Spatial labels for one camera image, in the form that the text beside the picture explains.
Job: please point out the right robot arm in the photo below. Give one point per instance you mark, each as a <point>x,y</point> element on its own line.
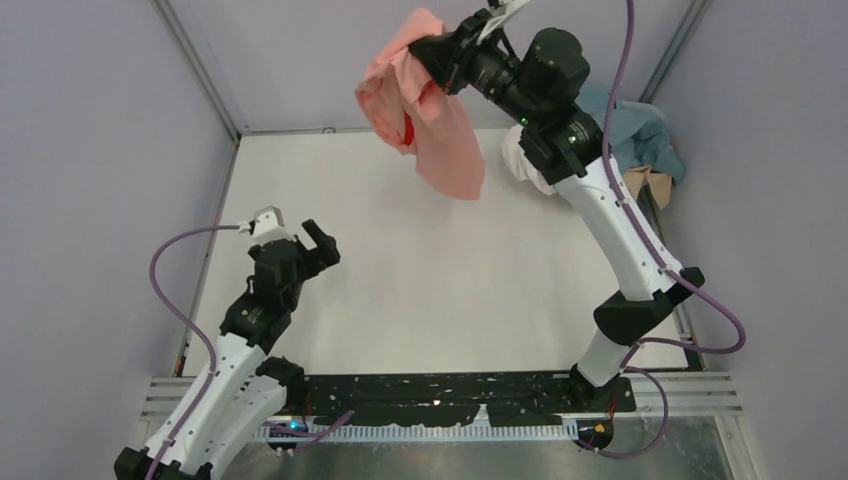
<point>563,147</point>

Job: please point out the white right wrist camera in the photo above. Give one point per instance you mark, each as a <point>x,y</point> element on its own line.
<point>498,15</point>

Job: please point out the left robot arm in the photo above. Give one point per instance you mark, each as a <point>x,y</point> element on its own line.
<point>243,385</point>

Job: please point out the beige t-shirt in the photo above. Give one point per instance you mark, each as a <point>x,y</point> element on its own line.
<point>659,184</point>

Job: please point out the pink t-shirt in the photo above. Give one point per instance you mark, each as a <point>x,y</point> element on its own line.
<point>411,113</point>

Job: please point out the white slotted cable duct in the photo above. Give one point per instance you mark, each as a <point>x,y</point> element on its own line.
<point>475,432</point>

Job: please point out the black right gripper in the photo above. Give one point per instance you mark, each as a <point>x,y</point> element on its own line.
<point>453,56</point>

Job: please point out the left aluminium corner post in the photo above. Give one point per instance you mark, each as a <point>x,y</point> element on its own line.
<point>188,50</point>

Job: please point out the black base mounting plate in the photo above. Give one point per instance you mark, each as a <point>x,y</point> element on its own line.
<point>521,398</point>

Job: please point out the white t-shirt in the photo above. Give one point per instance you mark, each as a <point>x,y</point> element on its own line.
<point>517,163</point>

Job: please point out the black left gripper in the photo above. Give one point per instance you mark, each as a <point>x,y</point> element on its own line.
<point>304,253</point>

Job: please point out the right aluminium corner post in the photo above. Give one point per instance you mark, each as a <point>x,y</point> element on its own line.
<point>685,30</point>

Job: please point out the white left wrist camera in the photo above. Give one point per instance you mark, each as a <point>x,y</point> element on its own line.
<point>266,226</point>

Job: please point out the blue t-shirt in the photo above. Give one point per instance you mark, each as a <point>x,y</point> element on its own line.
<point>637,137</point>

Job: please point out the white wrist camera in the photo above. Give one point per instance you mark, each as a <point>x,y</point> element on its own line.
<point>498,15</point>
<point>266,226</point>

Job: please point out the aluminium corner post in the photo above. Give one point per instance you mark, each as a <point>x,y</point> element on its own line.
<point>188,50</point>
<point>685,30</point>

